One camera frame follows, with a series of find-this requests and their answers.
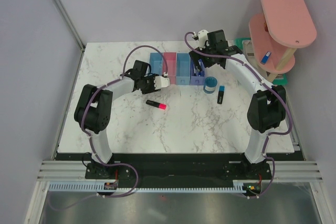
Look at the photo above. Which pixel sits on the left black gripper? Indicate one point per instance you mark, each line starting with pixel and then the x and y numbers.
pixel 152 89

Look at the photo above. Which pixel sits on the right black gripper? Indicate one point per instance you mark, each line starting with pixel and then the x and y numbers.
pixel 196 56

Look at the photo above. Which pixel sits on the light blue storage bin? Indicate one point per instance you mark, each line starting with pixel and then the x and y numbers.
pixel 183 69

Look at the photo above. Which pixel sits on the blue round jar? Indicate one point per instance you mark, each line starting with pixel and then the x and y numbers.
pixel 210 84

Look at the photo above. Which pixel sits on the pink storage bin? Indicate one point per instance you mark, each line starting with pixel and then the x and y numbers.
pixel 170 58

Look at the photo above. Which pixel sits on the blue cap black highlighter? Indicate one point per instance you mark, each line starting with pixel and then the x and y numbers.
pixel 220 94

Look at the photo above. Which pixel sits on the purple storage bin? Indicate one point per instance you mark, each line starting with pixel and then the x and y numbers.
pixel 196 80

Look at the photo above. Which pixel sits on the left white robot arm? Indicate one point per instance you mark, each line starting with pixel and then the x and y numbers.
pixel 93 110

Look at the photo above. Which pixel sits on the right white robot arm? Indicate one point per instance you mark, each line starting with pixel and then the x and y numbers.
pixel 267 107

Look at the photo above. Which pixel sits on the pink cap black highlighter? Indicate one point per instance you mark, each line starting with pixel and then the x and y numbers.
pixel 156 104

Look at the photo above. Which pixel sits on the small blue item on shelf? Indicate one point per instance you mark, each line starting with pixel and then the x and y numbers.
pixel 265 58

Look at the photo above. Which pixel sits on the green book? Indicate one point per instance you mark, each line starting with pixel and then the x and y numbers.
pixel 281 79

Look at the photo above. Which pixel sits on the pink two-tier wooden shelf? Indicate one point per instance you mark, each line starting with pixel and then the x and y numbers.
pixel 283 27

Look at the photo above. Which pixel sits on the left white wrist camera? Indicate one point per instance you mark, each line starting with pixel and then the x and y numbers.
pixel 161 82

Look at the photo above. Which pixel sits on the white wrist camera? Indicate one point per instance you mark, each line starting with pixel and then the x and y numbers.
pixel 161 82
pixel 202 38

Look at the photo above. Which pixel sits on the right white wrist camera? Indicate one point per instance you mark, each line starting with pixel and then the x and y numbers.
pixel 202 38

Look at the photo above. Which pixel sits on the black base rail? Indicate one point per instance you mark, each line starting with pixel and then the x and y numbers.
pixel 179 170

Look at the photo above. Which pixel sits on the white slotted cable duct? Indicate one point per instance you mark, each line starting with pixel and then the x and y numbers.
pixel 110 187

